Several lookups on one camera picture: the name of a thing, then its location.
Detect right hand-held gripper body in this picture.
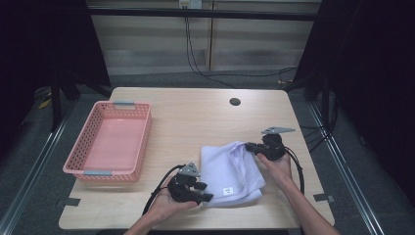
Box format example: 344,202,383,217
258,126,297,162

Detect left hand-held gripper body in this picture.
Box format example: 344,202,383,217
167,162,205,204

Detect white printed garment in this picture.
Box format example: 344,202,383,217
200,141,267,209

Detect person's left hand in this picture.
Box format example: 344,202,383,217
148,177,199,223

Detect person's right hand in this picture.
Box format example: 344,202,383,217
255,152,293,190

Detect grey tape piece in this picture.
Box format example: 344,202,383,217
313,193,337,203
57,197,81,208

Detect pink plastic basket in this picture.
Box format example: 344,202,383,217
62,100,153,183

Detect black curtain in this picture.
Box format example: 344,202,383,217
0,0,113,158
292,0,415,200

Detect black horizontal bar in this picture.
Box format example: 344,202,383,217
87,8,322,23

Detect white power outlet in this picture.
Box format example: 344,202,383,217
178,0,204,10

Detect yellow floor object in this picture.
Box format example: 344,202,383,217
37,97,53,110

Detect left hand-held gripper cable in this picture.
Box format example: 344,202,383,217
142,164,186,216

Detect hand-held gripper cable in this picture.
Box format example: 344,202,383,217
142,164,186,216
283,146,306,196

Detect right hand-held gripper cable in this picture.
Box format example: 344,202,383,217
283,146,306,196

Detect black floor cables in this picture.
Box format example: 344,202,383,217
299,124,331,153

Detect black stand post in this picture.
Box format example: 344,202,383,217
320,72,331,131
50,73,64,132

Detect metal floor rail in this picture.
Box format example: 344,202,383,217
0,106,76,235
307,102,387,235

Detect black wall cable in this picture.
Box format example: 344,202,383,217
184,16,299,89

